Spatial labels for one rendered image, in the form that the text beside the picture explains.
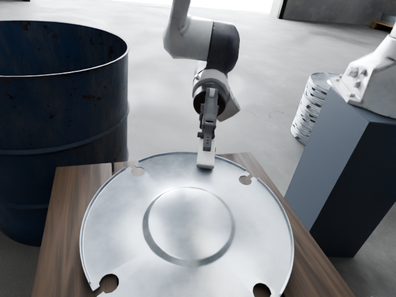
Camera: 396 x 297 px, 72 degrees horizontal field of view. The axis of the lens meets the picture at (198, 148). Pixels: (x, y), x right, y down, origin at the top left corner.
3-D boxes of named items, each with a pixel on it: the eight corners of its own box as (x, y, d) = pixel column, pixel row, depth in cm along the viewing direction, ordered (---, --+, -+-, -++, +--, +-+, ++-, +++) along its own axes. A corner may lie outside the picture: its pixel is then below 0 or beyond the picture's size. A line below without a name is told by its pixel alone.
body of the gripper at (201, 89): (192, 109, 67) (189, 133, 60) (195, 78, 61) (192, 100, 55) (223, 112, 67) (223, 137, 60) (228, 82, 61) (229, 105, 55)
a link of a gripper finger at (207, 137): (211, 134, 52) (213, 121, 50) (210, 151, 49) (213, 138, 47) (203, 133, 52) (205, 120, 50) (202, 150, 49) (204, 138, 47)
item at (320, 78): (330, 97, 110) (331, 95, 109) (299, 72, 133) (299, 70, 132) (391, 101, 115) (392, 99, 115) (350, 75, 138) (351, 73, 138)
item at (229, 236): (179, 428, 23) (180, 426, 23) (42, 212, 38) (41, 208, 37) (329, 233, 40) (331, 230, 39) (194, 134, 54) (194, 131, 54)
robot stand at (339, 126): (278, 209, 94) (329, 86, 68) (327, 211, 96) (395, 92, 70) (296, 256, 79) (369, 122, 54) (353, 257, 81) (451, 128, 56)
